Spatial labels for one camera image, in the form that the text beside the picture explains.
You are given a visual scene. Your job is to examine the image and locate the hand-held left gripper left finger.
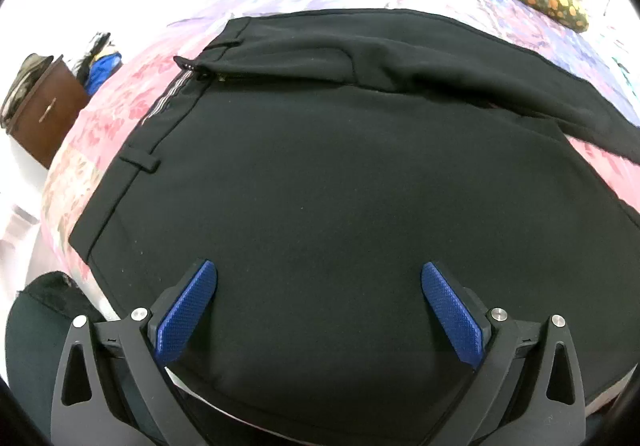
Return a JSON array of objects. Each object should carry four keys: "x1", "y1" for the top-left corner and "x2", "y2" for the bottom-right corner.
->
[{"x1": 50, "y1": 258, "x2": 221, "y2": 446}]

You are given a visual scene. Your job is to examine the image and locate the floral satin bedsheet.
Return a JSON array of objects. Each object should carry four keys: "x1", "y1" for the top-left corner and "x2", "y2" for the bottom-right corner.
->
[{"x1": 40, "y1": 0, "x2": 640, "y2": 327}]

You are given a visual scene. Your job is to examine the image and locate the camouflage cloth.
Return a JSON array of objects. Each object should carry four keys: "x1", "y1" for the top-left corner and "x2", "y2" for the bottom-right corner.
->
[{"x1": 0, "y1": 53, "x2": 55, "y2": 129}]

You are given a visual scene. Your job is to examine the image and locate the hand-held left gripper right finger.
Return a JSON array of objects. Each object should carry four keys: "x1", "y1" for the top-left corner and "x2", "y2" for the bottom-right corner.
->
[{"x1": 421, "y1": 261, "x2": 587, "y2": 446}]

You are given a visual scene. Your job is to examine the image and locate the brown wooden cabinet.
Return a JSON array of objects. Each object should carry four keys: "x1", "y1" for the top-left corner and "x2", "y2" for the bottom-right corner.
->
[{"x1": 10, "y1": 57, "x2": 91, "y2": 170}]

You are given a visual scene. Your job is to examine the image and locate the person's dark clothing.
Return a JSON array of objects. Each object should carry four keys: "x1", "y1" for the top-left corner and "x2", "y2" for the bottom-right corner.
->
[{"x1": 7, "y1": 271, "x2": 121, "y2": 446}]

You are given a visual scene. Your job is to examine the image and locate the black pants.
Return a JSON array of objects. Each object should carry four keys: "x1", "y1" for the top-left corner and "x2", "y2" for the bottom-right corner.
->
[{"x1": 68, "y1": 8, "x2": 640, "y2": 446}]

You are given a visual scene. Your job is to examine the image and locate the pile of colourful clothes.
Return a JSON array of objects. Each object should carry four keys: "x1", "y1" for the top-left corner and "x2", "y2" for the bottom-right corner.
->
[{"x1": 72, "y1": 32, "x2": 123, "y2": 96}]

